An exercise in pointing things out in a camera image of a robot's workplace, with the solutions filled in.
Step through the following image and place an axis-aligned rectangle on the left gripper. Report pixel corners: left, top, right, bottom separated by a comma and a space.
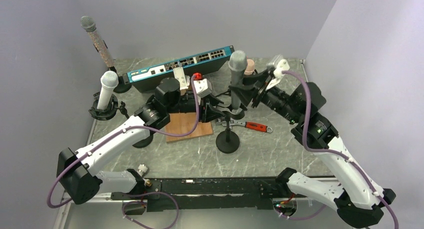
167, 93, 227, 124

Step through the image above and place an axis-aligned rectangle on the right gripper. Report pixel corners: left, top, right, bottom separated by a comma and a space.
229, 68, 302, 124

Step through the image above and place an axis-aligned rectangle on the pink microphone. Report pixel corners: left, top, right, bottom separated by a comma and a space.
244, 59, 255, 76

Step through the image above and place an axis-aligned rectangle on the silver microphone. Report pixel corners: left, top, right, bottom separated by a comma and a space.
228, 50, 248, 111

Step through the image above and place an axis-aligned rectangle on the black clamp mic stand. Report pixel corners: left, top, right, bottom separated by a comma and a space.
215, 105, 246, 154

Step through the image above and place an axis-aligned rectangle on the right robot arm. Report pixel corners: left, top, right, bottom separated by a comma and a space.
230, 71, 399, 229

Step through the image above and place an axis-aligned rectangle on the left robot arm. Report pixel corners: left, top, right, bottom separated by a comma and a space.
54, 77, 247, 205

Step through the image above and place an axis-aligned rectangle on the black round base stand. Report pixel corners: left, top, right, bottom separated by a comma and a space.
132, 135, 154, 149

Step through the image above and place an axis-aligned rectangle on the glitter mic stand base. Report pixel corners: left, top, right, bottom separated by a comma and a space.
108, 66, 132, 94

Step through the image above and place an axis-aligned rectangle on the white microphone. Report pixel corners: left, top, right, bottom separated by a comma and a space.
96, 70, 119, 110

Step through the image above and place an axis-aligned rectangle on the glitter microphone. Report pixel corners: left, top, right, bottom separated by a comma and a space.
80, 15, 116, 72

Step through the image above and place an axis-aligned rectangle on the wooden board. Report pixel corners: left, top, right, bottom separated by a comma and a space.
165, 112, 214, 143

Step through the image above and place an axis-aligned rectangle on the red handled adjustable wrench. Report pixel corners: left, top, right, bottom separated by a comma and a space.
214, 118, 273, 133

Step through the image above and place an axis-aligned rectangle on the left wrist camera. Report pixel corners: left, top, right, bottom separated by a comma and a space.
192, 72, 213, 99

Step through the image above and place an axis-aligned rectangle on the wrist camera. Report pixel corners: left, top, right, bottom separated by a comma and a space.
192, 72, 213, 99
265, 54, 290, 91

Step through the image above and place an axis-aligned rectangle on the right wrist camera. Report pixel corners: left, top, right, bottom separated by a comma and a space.
265, 54, 290, 91

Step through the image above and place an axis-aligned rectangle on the blue network switch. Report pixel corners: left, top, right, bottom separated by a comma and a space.
122, 45, 235, 93

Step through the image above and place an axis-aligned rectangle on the white metal lever handle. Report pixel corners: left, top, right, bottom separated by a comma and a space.
173, 67, 189, 96

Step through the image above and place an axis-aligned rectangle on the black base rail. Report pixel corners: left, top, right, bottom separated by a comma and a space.
110, 176, 292, 212

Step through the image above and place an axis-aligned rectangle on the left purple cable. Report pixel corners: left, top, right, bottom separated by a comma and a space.
46, 75, 202, 210

